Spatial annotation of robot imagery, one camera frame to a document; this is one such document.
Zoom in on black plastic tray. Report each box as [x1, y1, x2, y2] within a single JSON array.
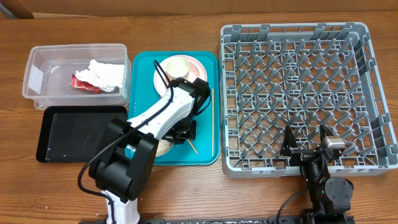
[[36, 106, 127, 163]]

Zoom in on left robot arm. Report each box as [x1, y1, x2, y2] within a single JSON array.
[[82, 78, 211, 223]]

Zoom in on white napkin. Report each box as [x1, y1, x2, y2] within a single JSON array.
[[75, 59, 125, 92]]

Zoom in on clear plastic bin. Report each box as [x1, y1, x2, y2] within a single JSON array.
[[22, 44, 131, 110]]

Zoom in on pink small bowl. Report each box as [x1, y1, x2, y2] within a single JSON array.
[[184, 64, 199, 82]]

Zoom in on cream paper cup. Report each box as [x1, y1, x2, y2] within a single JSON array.
[[166, 56, 190, 79]]

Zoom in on pink plate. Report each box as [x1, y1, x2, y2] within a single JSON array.
[[153, 55, 208, 97]]

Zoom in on red sauce packet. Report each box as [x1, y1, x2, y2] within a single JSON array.
[[70, 74, 102, 93]]

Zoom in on teal serving tray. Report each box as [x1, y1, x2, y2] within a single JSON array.
[[128, 51, 220, 166]]

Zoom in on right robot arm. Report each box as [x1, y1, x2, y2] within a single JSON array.
[[276, 124, 354, 223]]

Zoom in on wooden chopstick diagonal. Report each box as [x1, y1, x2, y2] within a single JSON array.
[[187, 139, 198, 155]]

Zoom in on wooden chopstick straight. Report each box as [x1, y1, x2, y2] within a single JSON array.
[[211, 88, 215, 158]]

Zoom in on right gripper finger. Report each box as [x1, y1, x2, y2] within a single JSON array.
[[319, 124, 334, 146], [280, 125, 298, 156]]

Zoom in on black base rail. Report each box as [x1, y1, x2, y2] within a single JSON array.
[[79, 216, 355, 224]]

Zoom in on grey dishwasher rack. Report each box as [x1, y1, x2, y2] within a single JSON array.
[[220, 22, 397, 178]]

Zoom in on white bowl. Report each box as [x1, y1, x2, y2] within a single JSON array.
[[155, 139, 173, 157]]

